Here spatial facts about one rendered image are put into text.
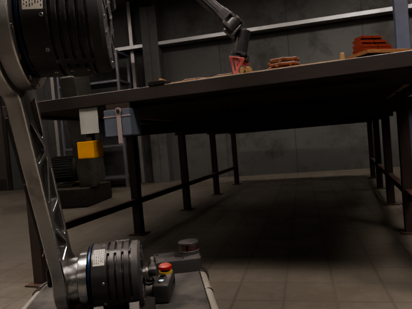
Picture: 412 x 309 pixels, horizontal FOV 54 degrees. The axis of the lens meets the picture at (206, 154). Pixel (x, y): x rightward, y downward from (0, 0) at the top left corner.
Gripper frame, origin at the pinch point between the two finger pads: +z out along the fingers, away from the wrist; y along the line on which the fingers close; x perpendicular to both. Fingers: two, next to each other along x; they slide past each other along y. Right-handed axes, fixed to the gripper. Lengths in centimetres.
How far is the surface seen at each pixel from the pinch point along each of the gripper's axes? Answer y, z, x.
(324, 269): 16, 84, -54
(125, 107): -18, 23, 44
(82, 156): -18, 48, 62
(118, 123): -20, 31, 45
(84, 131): -16, 37, 65
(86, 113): -16, 29, 64
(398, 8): 171, -88, -81
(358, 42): 74, -36, -53
